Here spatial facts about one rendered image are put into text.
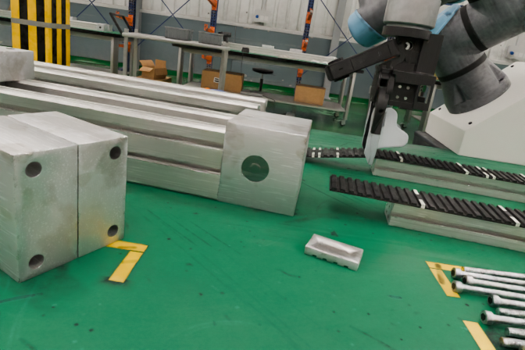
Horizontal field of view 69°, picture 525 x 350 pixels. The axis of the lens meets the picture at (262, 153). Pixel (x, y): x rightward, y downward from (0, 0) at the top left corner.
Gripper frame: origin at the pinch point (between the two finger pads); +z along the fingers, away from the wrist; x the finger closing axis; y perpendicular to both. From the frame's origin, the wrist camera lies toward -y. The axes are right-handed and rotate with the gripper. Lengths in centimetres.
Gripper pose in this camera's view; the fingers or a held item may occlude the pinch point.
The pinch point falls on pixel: (365, 151)
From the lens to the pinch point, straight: 66.5
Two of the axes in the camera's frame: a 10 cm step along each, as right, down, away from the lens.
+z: -1.4, 9.5, 2.8
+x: 1.7, -2.5, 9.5
